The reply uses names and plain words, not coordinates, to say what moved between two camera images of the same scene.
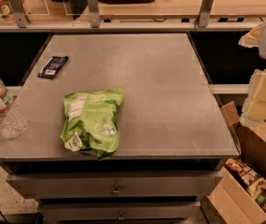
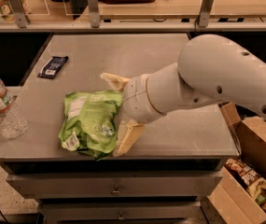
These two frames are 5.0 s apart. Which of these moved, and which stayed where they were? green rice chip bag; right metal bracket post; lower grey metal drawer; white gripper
Moved: white gripper
Stayed: lower grey metal drawer; green rice chip bag; right metal bracket post
